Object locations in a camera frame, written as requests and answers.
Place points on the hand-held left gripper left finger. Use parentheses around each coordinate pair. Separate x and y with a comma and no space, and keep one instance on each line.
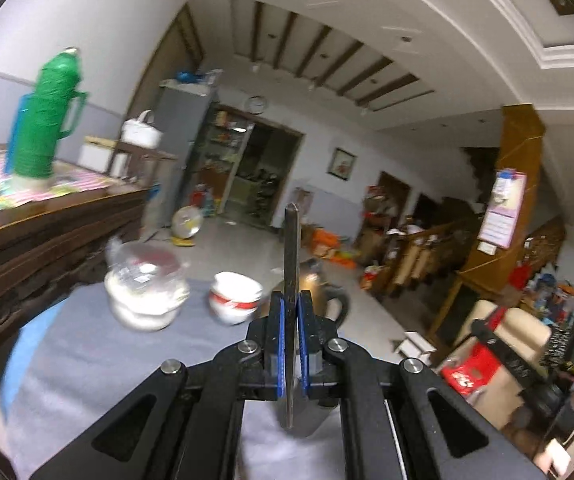
(281,345)

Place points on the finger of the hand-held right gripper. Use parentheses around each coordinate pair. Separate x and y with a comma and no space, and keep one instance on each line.
(507,355)

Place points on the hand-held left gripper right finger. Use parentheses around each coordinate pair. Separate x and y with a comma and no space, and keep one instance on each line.
(303,350)

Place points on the person's right hand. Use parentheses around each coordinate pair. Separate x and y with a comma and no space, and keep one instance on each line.
(553,460)

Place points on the beige armchair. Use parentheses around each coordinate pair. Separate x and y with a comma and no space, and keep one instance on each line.
(512,330)

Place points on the black patterned cloth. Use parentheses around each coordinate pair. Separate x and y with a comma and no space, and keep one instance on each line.
(557,347)

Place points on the red plastic chair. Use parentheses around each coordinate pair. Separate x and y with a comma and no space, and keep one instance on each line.
(467,372)

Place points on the white bowl with small print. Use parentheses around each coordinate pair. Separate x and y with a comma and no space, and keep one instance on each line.
(232,316)

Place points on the golden electric kettle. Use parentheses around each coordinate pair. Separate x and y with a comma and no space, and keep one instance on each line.
(339,305)

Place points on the white bowl with red band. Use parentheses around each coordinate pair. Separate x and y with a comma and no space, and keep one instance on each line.
(232,302)

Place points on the white step stool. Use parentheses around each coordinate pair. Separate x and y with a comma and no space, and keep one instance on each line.
(417,345)

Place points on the orange cardboard boxes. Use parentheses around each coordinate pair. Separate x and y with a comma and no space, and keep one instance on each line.
(324,245)

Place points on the wooden stair railing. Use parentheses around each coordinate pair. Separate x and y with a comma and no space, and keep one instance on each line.
(427,255)

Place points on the light wooden chair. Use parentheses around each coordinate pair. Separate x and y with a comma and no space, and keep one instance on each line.
(301,205)

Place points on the white round fan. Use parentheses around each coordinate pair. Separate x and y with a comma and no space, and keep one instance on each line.
(187,225)

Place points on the grey tablecloth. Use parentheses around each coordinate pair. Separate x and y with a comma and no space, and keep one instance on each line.
(117,375)

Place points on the wooden shelf cabinet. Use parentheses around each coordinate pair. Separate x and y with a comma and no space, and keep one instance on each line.
(222,160)

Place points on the wooden stair pillar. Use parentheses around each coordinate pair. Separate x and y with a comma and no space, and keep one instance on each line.
(522,140)

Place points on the grey refrigerator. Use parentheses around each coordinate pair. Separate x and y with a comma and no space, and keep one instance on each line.
(177,150)

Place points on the dark wooden chair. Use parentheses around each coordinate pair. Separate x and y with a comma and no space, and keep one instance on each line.
(137,160)

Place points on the dark carved wooden sideboard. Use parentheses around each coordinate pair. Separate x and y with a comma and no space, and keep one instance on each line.
(42,260)

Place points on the blue table cover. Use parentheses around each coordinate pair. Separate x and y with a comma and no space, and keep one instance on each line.
(22,350)

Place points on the white chest freezer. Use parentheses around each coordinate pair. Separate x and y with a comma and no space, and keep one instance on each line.
(94,155)

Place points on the pink checked cloth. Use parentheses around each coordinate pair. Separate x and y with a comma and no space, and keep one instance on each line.
(67,185)

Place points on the blue item on refrigerator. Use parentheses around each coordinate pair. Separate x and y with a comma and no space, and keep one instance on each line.
(189,77)

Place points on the brown wooden door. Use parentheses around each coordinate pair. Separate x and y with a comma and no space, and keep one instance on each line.
(167,55)

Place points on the green thermos flask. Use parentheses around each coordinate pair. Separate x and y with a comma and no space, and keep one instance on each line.
(47,120)

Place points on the blue thermos flask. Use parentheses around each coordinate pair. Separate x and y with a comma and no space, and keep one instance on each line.
(19,130)

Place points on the wall calendar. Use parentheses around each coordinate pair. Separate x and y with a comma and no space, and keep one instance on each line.
(502,210)

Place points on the framed wall picture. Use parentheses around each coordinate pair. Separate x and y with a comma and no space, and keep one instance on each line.
(342,164)

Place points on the round wall clock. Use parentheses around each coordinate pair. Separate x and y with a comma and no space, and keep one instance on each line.
(256,104)

